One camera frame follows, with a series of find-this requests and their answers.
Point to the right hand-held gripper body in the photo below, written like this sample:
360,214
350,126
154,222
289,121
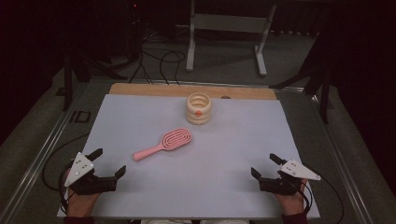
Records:
280,185

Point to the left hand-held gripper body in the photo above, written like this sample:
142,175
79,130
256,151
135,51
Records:
93,184

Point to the pink hairbrush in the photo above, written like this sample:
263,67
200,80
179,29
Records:
174,139

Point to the cream ribbed holder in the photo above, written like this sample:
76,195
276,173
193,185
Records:
198,118

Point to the person's right hand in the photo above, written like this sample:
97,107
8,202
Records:
292,203

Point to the person's left hand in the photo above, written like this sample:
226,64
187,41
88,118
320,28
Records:
79,205

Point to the black stand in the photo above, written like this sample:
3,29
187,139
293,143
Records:
324,93
67,84

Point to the white metal stand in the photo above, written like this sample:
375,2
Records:
230,23

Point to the aluminium frame rail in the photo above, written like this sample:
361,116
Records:
37,161
339,161

